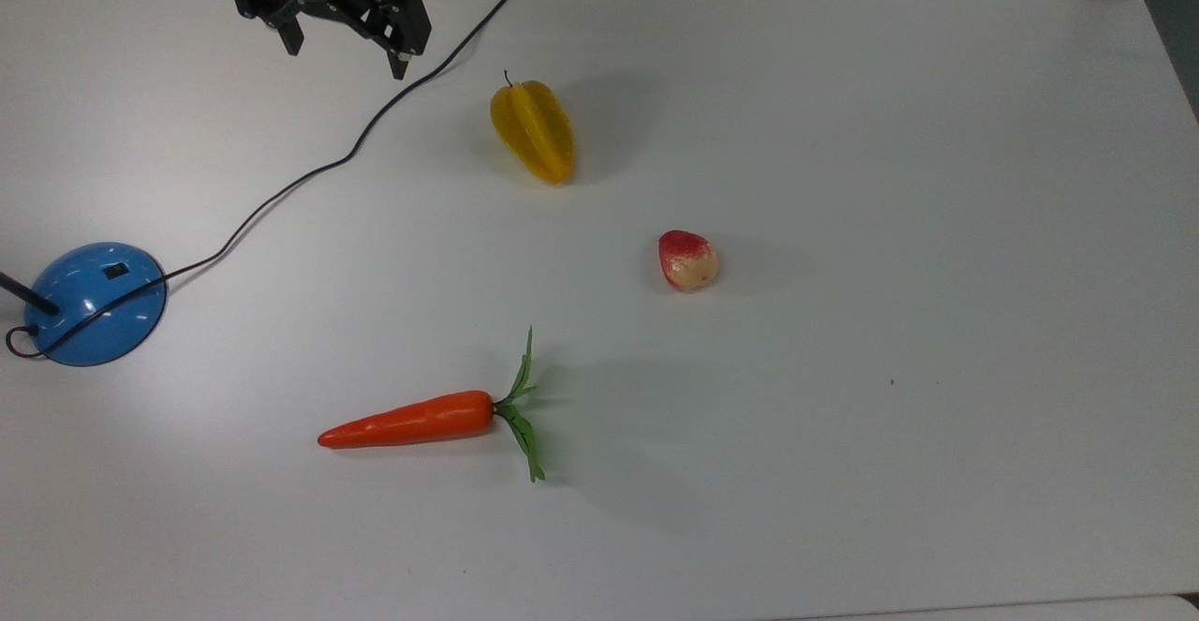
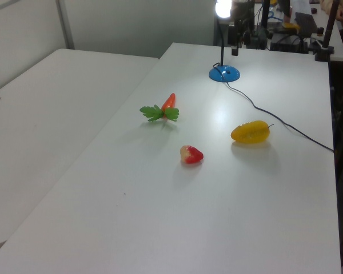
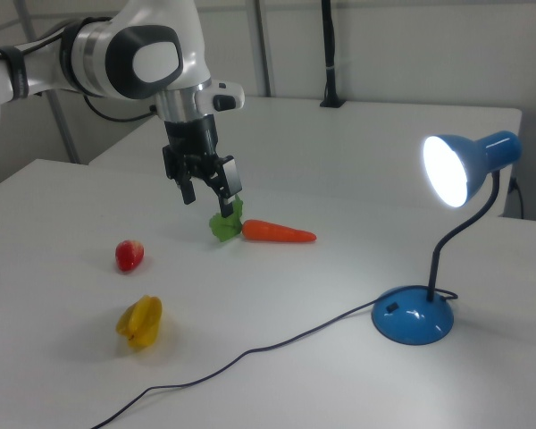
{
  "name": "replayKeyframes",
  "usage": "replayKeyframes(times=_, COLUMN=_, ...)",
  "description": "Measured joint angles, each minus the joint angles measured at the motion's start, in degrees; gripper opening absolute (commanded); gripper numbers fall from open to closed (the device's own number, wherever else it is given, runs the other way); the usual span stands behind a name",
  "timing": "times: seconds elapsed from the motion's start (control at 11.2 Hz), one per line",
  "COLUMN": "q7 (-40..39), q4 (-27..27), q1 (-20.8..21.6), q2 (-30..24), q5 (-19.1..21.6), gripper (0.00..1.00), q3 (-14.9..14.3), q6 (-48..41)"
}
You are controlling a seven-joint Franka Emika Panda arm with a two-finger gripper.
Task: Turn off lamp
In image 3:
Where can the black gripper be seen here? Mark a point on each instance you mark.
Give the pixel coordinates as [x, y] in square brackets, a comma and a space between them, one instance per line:
[192, 136]

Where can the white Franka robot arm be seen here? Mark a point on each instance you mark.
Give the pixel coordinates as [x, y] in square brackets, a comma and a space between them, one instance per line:
[187, 44]

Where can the blue round lamp base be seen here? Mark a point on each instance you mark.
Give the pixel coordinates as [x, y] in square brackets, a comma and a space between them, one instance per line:
[411, 319]

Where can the orange toy carrot green leaves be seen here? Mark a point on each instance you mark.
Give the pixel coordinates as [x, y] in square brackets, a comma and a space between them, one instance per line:
[277, 232]

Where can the red toy peach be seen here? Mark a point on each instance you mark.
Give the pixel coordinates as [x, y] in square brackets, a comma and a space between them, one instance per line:
[129, 257]

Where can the yellow toy starfruit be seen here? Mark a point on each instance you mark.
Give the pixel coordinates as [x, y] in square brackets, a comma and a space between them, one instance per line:
[140, 322]

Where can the aluminium frame post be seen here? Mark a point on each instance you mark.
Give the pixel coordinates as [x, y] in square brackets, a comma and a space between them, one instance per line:
[263, 44]

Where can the black camera pole with clamp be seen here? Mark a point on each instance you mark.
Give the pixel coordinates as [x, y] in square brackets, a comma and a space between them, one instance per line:
[329, 44]

